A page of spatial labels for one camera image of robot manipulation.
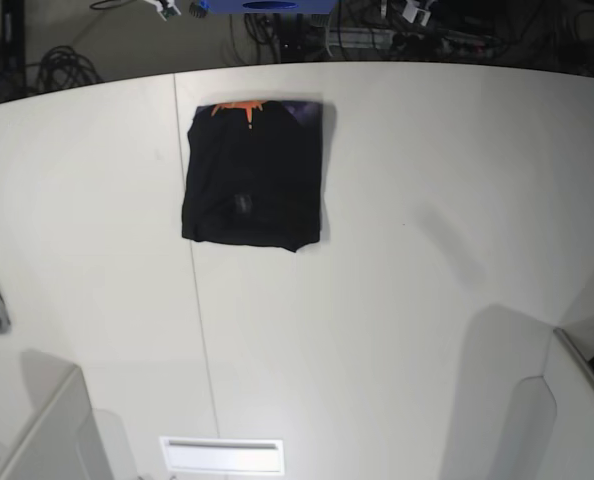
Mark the black T-shirt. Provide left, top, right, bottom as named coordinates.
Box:
left=181, top=99, right=324, bottom=252

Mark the white power strip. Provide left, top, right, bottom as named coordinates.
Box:
left=323, top=27, right=492, bottom=56

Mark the white slotted tray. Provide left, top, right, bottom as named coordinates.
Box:
left=160, top=436, right=285, bottom=476

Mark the blue box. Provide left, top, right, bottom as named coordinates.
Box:
left=197, top=0, right=337, bottom=14

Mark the white table divider panel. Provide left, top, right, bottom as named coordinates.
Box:
left=0, top=365, right=114, bottom=480

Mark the black panel on floor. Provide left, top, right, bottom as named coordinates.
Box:
left=1, top=0, right=26, bottom=77

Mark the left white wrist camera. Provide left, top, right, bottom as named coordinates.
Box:
left=401, top=0, right=431, bottom=26

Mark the coiled black cable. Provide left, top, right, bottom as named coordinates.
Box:
left=34, top=44, right=101, bottom=94

